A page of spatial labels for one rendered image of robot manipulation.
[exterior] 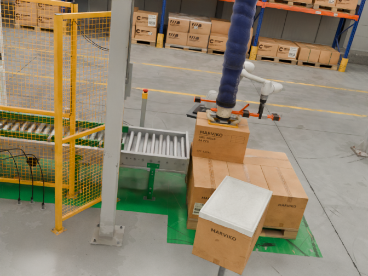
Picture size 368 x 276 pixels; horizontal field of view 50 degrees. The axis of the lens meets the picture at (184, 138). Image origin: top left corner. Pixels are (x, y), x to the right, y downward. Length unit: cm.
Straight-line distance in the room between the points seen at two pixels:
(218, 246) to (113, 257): 128
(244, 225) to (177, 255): 131
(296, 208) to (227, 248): 155
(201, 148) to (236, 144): 40
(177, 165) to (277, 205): 116
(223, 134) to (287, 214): 109
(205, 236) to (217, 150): 173
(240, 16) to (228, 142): 137
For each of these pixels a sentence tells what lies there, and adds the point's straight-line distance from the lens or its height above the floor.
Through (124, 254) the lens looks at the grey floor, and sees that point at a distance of 395.
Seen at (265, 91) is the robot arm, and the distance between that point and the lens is 447.
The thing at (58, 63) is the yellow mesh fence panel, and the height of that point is 172.
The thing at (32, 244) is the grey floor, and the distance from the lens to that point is 409.
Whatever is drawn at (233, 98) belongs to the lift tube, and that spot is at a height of 127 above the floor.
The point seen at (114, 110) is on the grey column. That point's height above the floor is 139.
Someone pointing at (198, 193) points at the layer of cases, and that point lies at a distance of 406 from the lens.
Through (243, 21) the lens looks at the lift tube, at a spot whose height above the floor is 210.
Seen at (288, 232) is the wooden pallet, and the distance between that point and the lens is 452.
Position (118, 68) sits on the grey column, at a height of 176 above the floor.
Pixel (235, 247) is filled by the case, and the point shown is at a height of 84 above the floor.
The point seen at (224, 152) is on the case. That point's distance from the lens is 452.
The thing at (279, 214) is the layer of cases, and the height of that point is 31.
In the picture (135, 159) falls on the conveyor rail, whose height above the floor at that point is 52.
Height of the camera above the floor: 270
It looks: 26 degrees down
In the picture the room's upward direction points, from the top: 9 degrees clockwise
